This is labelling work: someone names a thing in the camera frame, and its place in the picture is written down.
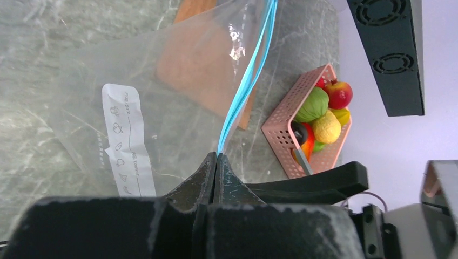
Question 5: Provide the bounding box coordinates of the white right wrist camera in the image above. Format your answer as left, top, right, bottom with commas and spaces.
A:
385, 160, 457, 258

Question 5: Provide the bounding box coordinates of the pink perforated plastic basket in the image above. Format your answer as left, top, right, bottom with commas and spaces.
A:
261, 63, 352, 179

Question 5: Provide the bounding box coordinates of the green toy cabbage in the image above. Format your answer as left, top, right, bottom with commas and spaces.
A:
294, 87, 329, 122

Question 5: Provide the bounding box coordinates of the wooden cutting board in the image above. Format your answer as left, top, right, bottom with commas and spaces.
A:
155, 1, 266, 131

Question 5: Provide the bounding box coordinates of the clear zip top bag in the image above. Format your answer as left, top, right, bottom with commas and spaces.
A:
50, 1, 278, 197

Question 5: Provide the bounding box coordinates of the dark purple toy mangosteen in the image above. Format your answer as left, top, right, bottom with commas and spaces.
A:
290, 121, 308, 146

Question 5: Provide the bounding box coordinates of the red orange toy mango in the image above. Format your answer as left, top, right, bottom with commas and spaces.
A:
300, 122, 315, 162

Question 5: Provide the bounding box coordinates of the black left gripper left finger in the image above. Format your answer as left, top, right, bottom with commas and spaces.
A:
165, 152, 217, 211

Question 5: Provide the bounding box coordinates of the yellow toy walnut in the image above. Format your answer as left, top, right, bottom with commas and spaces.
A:
312, 110, 341, 144

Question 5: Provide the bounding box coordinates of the dark grey metal chassis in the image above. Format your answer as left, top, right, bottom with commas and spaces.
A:
347, 0, 425, 117

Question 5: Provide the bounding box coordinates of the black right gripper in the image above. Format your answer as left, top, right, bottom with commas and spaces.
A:
247, 161, 403, 259

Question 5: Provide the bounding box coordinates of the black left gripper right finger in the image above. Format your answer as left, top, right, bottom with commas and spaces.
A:
213, 154, 265, 205

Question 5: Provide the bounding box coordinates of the red toy apple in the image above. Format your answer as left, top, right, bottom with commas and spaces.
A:
324, 81, 353, 110

